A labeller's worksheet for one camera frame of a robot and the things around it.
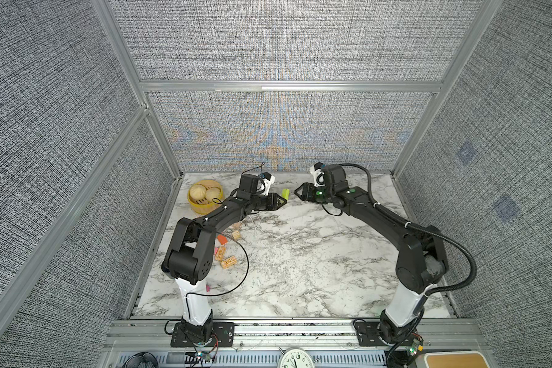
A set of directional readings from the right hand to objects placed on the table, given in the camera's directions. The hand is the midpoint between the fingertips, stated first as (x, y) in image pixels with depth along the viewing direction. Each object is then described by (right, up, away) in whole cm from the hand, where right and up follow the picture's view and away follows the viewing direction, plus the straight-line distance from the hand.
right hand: (300, 190), depth 89 cm
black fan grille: (-49, -50, -21) cm, 73 cm away
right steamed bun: (-38, -1, +17) cm, 42 cm away
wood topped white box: (+42, -49, -23) cm, 68 cm away
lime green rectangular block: (-5, -1, +2) cm, 6 cm away
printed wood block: (-31, -25, +3) cm, 40 cm away
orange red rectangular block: (-32, -20, +7) cm, 38 cm away
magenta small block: (-34, -36, -5) cm, 50 cm away
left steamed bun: (-44, 0, +15) cm, 47 cm away
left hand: (-6, -4, +3) cm, 8 cm away
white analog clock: (-4, -49, -22) cm, 54 cm away
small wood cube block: (-26, -19, +9) cm, 33 cm away
